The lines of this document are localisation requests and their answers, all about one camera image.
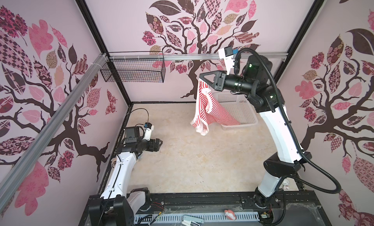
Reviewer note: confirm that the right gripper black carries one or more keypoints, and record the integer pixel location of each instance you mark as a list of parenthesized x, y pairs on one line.
[(219, 81)]

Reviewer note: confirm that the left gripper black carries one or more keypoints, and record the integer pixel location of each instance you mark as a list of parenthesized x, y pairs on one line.
[(154, 148)]

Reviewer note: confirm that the red white striped tank top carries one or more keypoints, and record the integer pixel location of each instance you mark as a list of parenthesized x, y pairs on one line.
[(209, 110)]

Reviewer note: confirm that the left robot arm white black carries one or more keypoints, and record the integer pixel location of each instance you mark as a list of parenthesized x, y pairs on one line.
[(115, 206)]

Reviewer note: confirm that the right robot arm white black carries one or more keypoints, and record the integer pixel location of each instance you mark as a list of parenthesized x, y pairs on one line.
[(252, 83)]

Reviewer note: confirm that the white plastic laundry basket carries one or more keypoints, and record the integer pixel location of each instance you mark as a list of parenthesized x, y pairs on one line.
[(239, 108)]

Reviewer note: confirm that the red white small toy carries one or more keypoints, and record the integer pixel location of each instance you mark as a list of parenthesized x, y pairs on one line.
[(230, 215)]

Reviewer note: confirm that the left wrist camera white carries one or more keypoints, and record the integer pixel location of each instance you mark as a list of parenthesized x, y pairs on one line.
[(148, 129)]

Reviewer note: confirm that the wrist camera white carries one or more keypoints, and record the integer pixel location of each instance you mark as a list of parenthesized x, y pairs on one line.
[(227, 54), (148, 129)]

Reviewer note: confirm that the aluminium rail back wall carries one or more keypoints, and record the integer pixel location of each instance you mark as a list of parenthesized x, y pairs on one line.
[(178, 57)]

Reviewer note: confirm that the aluminium rail wall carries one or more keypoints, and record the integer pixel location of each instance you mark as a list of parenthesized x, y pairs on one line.
[(21, 169), (178, 57)]

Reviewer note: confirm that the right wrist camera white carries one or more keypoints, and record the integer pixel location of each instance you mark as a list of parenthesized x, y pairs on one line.
[(227, 54)]

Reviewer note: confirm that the black wire mesh basket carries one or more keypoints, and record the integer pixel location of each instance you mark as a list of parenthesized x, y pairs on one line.
[(135, 66)]

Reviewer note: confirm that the white slotted cable duct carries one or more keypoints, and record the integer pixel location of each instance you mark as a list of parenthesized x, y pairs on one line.
[(176, 218)]

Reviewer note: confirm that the white device on duct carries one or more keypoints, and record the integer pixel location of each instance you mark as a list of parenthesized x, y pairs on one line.
[(192, 221)]

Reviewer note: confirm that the aluminium rail left wall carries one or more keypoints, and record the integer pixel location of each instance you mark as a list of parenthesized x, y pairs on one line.
[(21, 169)]

